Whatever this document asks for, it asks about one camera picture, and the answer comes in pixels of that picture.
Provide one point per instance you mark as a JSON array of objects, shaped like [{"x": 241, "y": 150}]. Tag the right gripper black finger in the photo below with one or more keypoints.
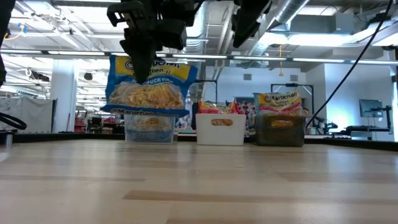
[{"x": 250, "y": 18}]

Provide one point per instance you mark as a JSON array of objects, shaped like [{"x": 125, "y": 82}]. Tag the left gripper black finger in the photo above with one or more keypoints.
[{"x": 141, "y": 53}]

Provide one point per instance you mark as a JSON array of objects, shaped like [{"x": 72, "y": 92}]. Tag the orange ramen packet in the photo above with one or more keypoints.
[{"x": 280, "y": 104}]

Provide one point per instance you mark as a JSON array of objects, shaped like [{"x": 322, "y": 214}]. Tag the red Maruchan ramen packet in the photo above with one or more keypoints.
[
  {"x": 237, "y": 109},
  {"x": 214, "y": 109}
]

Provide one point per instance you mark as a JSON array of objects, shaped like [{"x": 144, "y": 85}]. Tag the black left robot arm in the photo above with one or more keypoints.
[{"x": 4, "y": 18}]

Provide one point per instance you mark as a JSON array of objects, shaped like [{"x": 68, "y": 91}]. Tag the black ceiling spotlight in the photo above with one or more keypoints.
[{"x": 88, "y": 76}]

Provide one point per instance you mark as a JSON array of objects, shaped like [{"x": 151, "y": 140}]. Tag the long linear ceiling light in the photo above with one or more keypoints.
[{"x": 77, "y": 53}]

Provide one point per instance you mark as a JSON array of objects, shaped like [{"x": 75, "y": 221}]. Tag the clear plastic bin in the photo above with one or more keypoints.
[{"x": 126, "y": 127}]

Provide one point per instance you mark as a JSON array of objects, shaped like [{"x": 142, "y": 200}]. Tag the white patterned fabric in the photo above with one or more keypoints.
[{"x": 186, "y": 123}]

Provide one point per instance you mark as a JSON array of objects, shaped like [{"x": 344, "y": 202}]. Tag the white column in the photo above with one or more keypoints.
[{"x": 63, "y": 93}]

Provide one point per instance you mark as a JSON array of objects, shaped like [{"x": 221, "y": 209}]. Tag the polka-dot fabric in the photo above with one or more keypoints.
[{"x": 248, "y": 109}]

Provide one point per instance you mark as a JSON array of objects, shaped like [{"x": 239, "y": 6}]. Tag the red tool cabinet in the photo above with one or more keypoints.
[{"x": 80, "y": 122}]

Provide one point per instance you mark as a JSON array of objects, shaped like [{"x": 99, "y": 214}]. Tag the white plastic bin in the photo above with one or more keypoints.
[{"x": 205, "y": 133}]

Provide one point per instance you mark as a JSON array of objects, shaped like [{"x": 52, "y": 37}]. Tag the grey partition screen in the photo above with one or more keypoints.
[{"x": 40, "y": 112}]

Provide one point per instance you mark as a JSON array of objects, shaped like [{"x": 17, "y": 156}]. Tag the dark grey translucent bin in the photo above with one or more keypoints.
[{"x": 264, "y": 137}]

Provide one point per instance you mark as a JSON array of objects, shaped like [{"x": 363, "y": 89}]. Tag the bluish lit monitor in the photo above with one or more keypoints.
[{"x": 370, "y": 108}]

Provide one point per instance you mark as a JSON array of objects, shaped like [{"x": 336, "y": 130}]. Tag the black desk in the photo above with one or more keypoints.
[{"x": 367, "y": 128}]

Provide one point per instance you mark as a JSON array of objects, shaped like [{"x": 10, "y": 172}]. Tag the silver slanted round duct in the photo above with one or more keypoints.
[{"x": 289, "y": 12}]

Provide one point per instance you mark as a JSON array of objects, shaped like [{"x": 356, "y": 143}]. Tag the silver spiral air duct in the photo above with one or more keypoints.
[{"x": 200, "y": 31}]

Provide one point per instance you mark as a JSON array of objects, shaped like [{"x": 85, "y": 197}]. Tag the grey wall vent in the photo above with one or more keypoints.
[
  {"x": 247, "y": 76},
  {"x": 293, "y": 77}
]

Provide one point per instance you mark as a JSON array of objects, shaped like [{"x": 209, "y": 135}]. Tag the grey rectangular air duct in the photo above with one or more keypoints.
[{"x": 317, "y": 26}]

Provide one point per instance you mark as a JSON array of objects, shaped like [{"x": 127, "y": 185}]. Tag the silver post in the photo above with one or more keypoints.
[{"x": 9, "y": 140}]

